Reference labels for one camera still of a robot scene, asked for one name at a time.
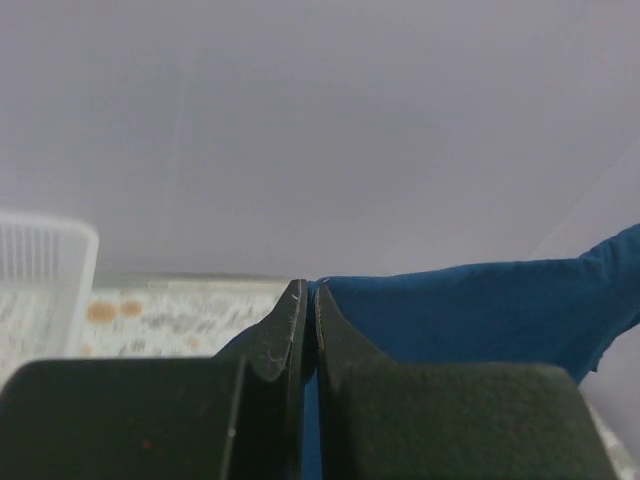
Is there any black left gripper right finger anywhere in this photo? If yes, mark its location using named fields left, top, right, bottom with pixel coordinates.
left=315, top=288, right=616, bottom=479

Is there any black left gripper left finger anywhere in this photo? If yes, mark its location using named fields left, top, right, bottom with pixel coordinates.
left=1, top=280, right=308, bottom=479

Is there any blue printed t-shirt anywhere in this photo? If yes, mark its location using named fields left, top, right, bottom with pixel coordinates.
left=219, top=223, right=640, bottom=480

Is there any white plastic basket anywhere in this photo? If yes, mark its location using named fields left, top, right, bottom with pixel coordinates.
left=1, top=210, right=99, bottom=369

